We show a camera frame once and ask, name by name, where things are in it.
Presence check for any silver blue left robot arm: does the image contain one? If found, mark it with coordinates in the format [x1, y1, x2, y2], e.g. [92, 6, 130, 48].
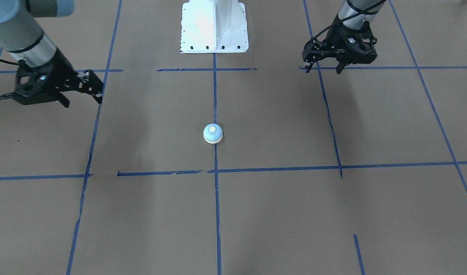
[325, 0, 385, 74]

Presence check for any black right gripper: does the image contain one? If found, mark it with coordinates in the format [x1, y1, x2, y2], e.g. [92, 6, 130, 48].
[12, 49, 79, 108]

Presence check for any blue bell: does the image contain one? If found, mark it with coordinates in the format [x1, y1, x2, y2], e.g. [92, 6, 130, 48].
[203, 123, 224, 144]

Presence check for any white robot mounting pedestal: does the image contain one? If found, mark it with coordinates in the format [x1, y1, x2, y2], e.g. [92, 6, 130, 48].
[180, 0, 249, 54]

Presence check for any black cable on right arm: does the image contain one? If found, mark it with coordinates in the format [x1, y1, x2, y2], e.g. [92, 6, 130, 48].
[0, 53, 28, 105]

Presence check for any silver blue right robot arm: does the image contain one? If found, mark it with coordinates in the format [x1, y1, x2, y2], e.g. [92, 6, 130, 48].
[0, 0, 77, 108]

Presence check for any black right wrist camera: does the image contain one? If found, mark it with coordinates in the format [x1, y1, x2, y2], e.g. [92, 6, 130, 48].
[77, 70, 104, 104]

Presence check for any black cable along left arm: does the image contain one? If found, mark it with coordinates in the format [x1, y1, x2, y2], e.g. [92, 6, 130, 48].
[310, 0, 387, 42]

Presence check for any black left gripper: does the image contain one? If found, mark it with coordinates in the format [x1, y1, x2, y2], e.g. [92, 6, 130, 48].
[329, 21, 378, 74]

